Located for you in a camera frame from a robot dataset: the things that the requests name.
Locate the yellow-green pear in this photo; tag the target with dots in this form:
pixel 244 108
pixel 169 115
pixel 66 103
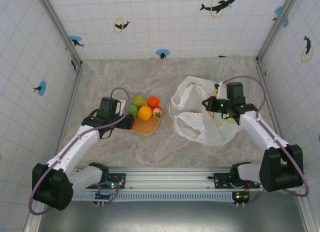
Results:
pixel 139 100

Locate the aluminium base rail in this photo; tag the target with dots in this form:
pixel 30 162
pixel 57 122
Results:
pixel 170 177

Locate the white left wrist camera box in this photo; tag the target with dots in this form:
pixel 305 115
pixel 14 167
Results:
pixel 123 107

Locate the green lime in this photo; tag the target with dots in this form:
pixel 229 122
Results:
pixel 133 111

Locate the grey metal front plate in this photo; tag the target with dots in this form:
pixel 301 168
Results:
pixel 170 217

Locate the aluminium frame side rail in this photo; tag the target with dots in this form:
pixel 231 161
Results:
pixel 272 112
pixel 57 142

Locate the small blue circle sticker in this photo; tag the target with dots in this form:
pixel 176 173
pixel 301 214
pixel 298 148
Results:
pixel 286 23

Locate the yellow-orange orange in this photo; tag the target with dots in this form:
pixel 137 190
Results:
pixel 145 112

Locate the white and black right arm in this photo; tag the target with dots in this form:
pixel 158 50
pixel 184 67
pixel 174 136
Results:
pixel 260 132

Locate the black dolphin blue circle sticker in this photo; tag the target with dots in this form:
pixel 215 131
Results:
pixel 42 88
pixel 162 53
pixel 76 41
pixel 278 10

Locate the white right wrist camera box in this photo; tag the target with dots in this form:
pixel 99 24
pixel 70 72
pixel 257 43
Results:
pixel 221 92

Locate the red strawberry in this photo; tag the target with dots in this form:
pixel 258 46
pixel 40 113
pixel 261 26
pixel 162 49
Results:
pixel 157 115

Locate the circuit board with green light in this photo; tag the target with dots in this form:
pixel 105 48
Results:
pixel 240 197

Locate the white printed plastic bag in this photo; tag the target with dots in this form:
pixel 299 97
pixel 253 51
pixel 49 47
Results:
pixel 215 132

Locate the orange tangerine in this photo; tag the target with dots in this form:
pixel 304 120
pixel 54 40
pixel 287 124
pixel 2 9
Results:
pixel 153 102

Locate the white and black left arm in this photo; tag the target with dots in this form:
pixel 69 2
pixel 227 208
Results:
pixel 75 144

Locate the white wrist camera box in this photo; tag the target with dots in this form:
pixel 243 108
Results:
pixel 221 92
pixel 123 107

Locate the aluminium frame corner post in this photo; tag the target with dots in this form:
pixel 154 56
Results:
pixel 277 27
pixel 60 29

